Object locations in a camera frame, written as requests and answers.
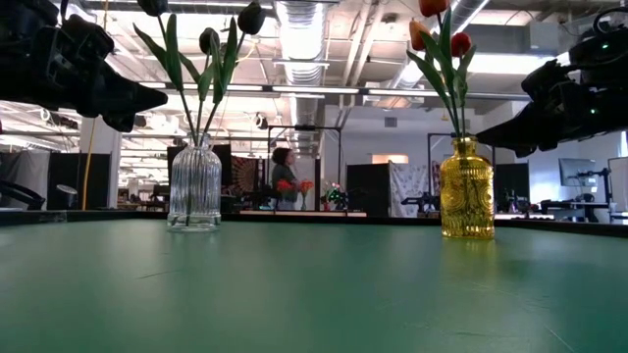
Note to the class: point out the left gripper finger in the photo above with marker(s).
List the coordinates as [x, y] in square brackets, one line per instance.
[120, 122]
[132, 98]

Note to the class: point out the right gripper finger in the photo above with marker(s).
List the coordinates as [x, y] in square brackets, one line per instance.
[532, 149]
[525, 127]

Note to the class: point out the black artificial tulip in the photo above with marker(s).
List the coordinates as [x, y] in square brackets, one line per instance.
[208, 41]
[154, 6]
[251, 18]

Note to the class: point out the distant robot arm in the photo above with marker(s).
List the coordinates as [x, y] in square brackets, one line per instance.
[422, 201]

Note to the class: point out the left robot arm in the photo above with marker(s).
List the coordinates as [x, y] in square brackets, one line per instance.
[19, 49]

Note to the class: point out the yellow glass vase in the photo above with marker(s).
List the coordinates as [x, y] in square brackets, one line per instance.
[466, 196]

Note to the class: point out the clear ribbed glass vase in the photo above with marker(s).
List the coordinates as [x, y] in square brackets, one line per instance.
[193, 196]

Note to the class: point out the white column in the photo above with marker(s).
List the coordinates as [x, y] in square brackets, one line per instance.
[110, 162]

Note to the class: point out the distant black desk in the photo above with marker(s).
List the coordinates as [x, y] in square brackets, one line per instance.
[564, 205]

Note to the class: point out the whiteboard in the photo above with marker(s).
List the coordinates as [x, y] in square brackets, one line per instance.
[619, 184]

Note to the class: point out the round desk lamp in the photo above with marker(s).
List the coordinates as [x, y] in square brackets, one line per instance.
[66, 198]

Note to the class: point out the white patterned cloth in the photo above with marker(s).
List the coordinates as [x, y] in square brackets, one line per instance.
[409, 179]

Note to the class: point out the red mandala tapestry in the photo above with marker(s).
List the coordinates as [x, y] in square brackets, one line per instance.
[247, 171]

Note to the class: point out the person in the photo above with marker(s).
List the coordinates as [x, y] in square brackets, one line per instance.
[284, 171]

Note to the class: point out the distant orange flower bunch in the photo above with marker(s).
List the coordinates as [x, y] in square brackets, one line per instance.
[284, 186]
[306, 186]

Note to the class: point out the overhead light bar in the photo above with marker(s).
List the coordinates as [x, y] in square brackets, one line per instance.
[314, 89]

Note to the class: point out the distant wooden table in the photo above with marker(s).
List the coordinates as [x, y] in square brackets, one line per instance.
[319, 214]

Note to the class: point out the wall monitor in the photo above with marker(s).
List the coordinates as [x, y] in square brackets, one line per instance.
[576, 171]

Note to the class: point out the black table frame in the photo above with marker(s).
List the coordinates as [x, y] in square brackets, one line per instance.
[98, 216]

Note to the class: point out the wall vent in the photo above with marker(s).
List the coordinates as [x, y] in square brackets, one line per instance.
[390, 122]

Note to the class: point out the black metal frame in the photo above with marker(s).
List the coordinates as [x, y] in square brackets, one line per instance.
[304, 128]

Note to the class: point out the silver ventilation duct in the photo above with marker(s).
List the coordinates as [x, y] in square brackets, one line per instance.
[301, 44]

